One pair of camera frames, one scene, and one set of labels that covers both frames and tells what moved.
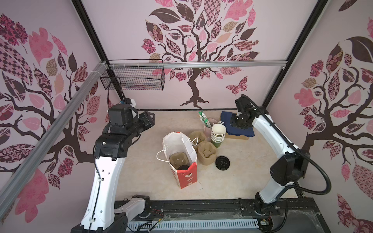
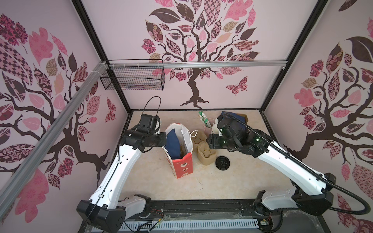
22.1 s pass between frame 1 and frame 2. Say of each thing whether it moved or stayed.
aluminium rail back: stayed
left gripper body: moved
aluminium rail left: stayed
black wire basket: stayed
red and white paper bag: moved
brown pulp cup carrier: stayed
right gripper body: moved
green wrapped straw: stayed
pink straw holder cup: stayed
